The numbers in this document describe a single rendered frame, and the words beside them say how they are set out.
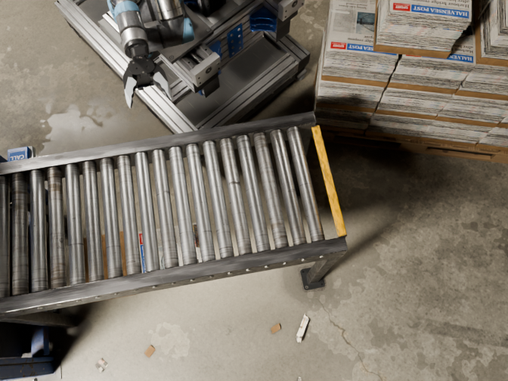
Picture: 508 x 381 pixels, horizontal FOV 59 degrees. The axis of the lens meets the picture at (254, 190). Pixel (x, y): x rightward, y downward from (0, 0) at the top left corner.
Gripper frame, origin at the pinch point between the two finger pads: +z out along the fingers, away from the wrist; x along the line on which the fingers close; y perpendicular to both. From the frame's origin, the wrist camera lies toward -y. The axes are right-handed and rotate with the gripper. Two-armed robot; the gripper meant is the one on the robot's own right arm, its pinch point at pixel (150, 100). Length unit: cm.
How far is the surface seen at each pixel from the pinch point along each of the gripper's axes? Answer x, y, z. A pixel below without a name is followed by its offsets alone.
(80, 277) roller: 35, 49, 32
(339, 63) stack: -80, 39, -25
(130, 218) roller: 15, 46, 16
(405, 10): -92, 5, -20
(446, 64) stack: -116, 27, -8
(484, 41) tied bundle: -128, 17, -9
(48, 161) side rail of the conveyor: 40, 49, -14
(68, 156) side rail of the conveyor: 32, 48, -14
